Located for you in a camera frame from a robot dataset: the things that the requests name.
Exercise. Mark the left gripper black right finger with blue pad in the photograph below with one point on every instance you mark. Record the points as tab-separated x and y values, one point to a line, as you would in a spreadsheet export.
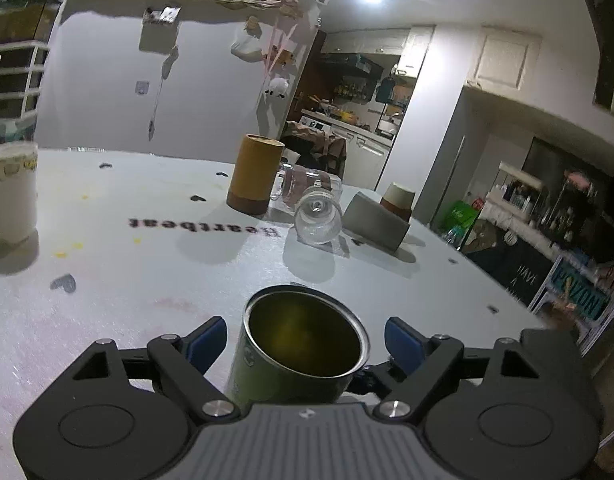
430	365

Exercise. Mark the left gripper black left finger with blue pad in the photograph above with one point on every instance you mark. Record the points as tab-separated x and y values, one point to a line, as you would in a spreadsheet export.
180	367

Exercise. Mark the green metal cup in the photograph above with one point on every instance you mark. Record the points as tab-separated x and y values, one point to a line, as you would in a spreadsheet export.
296	346

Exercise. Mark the grey cup lying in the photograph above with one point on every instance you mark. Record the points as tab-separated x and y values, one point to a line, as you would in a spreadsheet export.
368	219

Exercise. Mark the brown white paper cup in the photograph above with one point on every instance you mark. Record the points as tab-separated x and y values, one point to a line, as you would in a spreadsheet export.
398	199

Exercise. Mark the clear glass cup lying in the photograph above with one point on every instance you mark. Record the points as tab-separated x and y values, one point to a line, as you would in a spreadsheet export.
318	216

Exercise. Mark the tan cylindrical bamboo cup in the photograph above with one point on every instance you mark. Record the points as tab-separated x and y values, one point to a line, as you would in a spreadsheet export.
254	174

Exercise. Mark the white patterned ceramic cup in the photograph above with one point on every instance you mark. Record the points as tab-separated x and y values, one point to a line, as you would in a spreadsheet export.
18	190

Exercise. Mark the green shopping bag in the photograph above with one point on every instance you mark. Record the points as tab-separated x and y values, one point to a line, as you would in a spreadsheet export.
458	219

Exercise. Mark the clear glass mug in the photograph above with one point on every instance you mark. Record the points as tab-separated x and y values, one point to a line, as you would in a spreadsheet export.
293	181

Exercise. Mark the white plush toy hanging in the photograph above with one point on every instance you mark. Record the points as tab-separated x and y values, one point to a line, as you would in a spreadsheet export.
277	87

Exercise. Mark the white plastic drawer unit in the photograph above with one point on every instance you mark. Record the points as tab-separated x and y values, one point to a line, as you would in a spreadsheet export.
22	67

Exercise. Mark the white wall shelf box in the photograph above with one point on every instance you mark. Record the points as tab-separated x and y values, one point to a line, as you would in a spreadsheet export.
159	29

